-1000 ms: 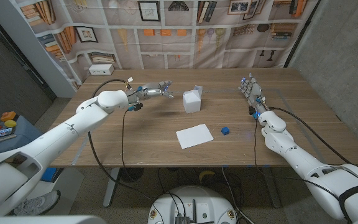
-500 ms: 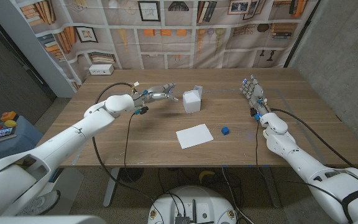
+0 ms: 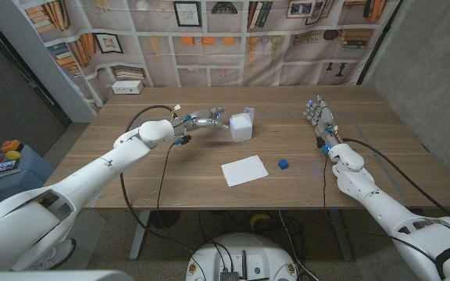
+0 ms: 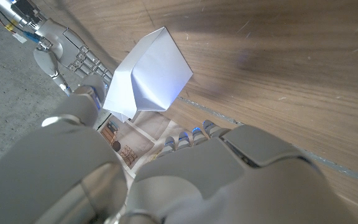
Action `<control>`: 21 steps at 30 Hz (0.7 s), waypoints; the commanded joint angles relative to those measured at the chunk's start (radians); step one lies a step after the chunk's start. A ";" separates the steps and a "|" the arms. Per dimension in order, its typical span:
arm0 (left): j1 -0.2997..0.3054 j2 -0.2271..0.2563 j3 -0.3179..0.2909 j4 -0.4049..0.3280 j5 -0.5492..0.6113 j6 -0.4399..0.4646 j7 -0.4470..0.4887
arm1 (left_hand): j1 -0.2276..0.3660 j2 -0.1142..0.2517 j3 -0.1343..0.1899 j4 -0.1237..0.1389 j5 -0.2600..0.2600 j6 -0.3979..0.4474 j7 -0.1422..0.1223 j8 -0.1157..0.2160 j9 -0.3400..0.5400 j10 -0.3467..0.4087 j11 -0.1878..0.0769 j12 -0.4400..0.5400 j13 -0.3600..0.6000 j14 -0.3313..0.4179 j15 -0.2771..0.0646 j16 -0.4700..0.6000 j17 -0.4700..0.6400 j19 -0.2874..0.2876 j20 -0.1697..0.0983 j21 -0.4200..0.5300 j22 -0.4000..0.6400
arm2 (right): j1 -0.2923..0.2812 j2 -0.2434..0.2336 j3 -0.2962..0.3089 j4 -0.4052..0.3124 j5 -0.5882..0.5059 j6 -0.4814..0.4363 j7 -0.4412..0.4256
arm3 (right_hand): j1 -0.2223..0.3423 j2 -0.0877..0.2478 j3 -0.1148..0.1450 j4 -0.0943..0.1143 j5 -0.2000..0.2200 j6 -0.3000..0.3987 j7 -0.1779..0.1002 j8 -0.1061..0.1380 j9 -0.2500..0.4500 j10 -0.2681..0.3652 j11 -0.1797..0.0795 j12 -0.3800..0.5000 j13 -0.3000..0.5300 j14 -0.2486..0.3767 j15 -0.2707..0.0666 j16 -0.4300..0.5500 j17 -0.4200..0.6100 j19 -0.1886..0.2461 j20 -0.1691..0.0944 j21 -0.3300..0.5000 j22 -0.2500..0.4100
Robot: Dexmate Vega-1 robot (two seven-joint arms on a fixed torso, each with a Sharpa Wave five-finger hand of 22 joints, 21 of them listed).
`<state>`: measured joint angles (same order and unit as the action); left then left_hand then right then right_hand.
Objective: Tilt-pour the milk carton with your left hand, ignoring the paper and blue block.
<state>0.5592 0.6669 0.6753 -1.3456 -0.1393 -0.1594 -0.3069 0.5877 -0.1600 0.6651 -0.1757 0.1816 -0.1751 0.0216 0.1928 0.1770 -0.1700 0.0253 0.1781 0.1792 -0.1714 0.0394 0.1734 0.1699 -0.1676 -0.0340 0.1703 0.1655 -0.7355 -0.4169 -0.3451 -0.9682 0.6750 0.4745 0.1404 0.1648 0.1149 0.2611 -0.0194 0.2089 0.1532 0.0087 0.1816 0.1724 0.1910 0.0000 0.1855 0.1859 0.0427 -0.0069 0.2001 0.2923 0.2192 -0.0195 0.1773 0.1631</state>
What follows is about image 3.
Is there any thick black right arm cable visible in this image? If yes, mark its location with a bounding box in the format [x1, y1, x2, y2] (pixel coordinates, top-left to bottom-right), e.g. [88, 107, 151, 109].
[341, 137, 450, 219]

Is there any white milk carton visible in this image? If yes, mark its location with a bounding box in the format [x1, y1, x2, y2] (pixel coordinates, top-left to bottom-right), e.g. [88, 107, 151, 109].
[228, 106, 255, 144]

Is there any grey white sneaker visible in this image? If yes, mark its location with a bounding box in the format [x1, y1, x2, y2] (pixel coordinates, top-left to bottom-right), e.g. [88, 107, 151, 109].
[25, 237, 77, 272]

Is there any black backdrop stand pole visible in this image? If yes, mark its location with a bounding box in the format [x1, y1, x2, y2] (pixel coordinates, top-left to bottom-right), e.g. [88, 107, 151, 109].
[355, 0, 404, 86]

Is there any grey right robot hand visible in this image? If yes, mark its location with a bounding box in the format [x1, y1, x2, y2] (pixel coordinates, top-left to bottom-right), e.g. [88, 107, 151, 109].
[302, 94, 344, 144]

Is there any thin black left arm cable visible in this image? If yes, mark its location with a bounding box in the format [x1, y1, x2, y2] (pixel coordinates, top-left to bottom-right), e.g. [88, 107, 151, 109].
[155, 140, 185, 235]

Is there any colourful phone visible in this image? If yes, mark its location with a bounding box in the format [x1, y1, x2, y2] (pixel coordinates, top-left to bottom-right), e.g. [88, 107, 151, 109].
[0, 159, 18, 176]

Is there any white floor board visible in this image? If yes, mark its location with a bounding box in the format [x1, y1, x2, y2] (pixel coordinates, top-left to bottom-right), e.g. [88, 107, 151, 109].
[68, 210, 107, 270]

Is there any white paper sheet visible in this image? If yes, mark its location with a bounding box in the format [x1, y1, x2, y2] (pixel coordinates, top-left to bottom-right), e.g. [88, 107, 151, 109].
[220, 155, 270, 188]

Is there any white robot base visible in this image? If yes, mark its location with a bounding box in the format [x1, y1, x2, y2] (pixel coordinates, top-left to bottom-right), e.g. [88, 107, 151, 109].
[184, 233, 299, 281]

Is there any white table leg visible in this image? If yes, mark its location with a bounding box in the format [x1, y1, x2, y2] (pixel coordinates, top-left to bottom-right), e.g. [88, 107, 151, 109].
[130, 210, 152, 261]
[328, 210, 353, 261]

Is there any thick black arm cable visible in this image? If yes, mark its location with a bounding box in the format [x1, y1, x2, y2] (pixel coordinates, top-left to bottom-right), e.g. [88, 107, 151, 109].
[119, 104, 195, 254]
[341, 137, 450, 219]

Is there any orange toy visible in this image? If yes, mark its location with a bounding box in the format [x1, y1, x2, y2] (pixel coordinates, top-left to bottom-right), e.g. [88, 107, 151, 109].
[0, 139, 22, 154]

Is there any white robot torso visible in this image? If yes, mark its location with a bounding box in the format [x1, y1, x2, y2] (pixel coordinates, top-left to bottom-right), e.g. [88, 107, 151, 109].
[0, 270, 134, 281]

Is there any printed bookshelf backdrop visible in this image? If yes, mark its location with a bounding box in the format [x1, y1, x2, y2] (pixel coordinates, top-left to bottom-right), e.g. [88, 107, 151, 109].
[13, 0, 402, 115]

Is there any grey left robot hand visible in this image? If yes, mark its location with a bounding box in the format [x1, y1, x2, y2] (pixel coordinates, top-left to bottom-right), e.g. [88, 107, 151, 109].
[172, 105, 230, 136]

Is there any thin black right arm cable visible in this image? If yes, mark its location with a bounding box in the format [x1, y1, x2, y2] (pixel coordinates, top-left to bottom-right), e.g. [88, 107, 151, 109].
[320, 153, 341, 235]

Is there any blue grey stool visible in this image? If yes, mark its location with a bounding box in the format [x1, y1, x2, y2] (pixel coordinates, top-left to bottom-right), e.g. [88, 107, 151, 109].
[0, 144, 55, 212]

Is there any yellow object under table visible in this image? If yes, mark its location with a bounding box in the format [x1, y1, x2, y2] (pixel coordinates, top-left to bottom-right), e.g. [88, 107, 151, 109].
[249, 212, 272, 230]

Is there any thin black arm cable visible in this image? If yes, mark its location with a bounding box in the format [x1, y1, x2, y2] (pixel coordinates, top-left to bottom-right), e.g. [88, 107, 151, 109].
[155, 140, 185, 235]
[320, 153, 341, 235]

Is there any white power strip box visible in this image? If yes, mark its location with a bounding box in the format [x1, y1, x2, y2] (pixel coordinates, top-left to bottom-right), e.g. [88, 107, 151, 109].
[111, 80, 145, 95]

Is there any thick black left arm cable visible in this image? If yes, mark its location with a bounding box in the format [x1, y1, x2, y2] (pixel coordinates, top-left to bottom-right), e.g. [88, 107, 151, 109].
[119, 104, 195, 254]

